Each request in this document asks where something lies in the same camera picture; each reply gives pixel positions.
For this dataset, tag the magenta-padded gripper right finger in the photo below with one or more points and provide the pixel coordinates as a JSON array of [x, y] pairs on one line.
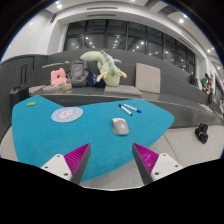
[[148, 160]]

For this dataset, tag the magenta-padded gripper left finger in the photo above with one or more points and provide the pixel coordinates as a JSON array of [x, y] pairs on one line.
[[76, 159]]

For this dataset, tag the grey computer mouse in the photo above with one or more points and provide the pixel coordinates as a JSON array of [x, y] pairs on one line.
[[120, 127]]

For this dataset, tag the round printed mouse pad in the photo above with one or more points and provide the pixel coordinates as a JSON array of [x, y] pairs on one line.
[[67, 114]]

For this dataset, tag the blue-capped white marker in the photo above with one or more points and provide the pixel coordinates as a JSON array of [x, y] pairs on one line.
[[132, 108]]

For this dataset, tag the black-capped white marker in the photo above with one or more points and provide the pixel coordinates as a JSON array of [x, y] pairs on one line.
[[125, 110]]

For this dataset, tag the black bag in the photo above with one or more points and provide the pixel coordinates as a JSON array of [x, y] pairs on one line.
[[202, 133]]

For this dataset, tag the small green eraser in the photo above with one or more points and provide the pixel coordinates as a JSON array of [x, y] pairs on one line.
[[31, 104]]

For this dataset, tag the brown tape roll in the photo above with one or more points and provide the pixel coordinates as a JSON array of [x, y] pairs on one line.
[[66, 87]]

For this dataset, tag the round grey cushion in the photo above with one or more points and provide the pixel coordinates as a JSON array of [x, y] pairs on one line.
[[51, 89]]

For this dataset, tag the flat grey seat cushion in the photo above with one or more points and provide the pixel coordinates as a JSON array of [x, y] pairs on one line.
[[122, 90]]

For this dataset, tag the small flat grey cushion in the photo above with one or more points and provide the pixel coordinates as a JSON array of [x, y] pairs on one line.
[[36, 89]]

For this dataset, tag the dark blue patterned bag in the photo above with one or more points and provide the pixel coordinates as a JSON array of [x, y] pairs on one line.
[[95, 80]]

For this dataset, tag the upright grey seat cushion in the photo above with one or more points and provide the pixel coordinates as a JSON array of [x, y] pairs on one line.
[[147, 78]]

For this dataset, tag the pink plush cushion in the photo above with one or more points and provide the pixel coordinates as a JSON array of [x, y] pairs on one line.
[[57, 76]]

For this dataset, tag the grey backpack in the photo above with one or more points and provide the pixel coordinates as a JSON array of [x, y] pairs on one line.
[[78, 72]]

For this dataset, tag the black suitcase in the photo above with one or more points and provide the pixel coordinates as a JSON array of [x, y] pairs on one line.
[[18, 93]]

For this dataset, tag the green plush toy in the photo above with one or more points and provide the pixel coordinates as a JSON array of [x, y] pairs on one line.
[[108, 70]]

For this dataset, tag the person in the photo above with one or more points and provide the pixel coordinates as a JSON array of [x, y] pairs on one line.
[[204, 82]]

